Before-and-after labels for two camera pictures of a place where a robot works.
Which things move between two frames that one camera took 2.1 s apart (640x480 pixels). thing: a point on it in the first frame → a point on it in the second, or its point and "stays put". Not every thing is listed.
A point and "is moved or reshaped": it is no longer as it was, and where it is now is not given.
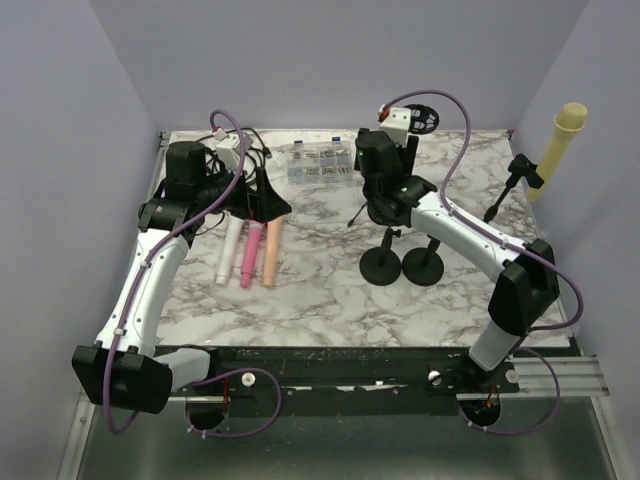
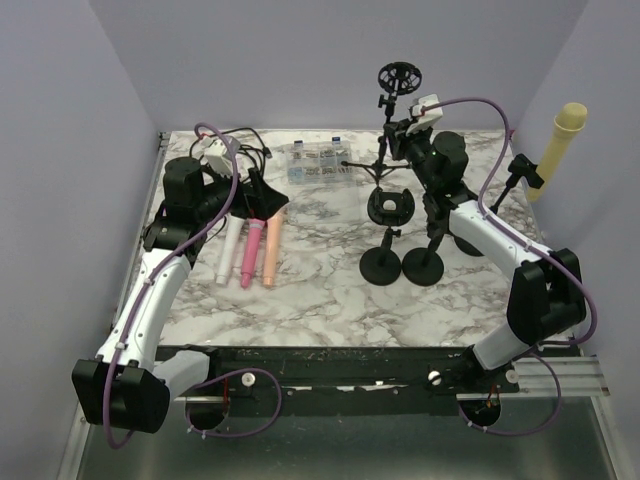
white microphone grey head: x=232 y=234 stays put
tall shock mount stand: x=423 y=119 is moved or reshaped
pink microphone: x=252 y=250 stays put
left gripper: x=265 y=204 stays put
